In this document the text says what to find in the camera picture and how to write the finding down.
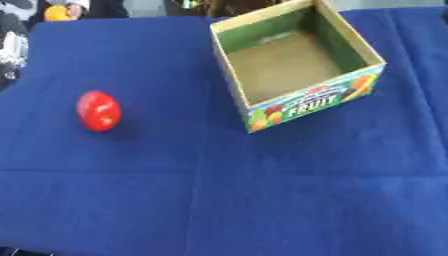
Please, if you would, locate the person's hand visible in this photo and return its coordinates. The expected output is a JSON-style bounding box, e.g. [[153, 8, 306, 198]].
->
[[64, 3, 86, 21]]

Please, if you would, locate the open cardboard box green inside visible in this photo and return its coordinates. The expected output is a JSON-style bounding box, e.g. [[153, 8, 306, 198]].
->
[[208, 0, 389, 134]]

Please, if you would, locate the yellow toy fruit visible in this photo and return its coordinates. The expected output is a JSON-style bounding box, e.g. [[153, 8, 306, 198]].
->
[[43, 4, 74, 22]]

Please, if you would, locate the person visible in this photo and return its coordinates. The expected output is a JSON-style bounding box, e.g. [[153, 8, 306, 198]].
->
[[35, 0, 132, 20]]

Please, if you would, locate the red toy apple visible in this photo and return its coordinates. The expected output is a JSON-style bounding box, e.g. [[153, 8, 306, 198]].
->
[[75, 90, 123, 133]]

